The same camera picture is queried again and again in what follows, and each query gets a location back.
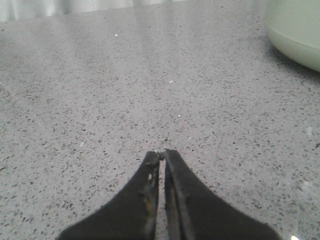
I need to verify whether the pale green electric pot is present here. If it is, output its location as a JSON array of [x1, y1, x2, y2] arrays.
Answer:
[[264, 0, 320, 72]]

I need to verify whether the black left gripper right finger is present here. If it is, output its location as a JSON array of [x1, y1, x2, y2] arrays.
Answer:
[[164, 149, 281, 240]]

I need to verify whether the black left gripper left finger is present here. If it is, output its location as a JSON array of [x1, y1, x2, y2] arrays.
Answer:
[[58, 151, 160, 240]]

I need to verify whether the white pleated curtain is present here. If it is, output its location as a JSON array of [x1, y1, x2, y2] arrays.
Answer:
[[0, 0, 191, 22]]

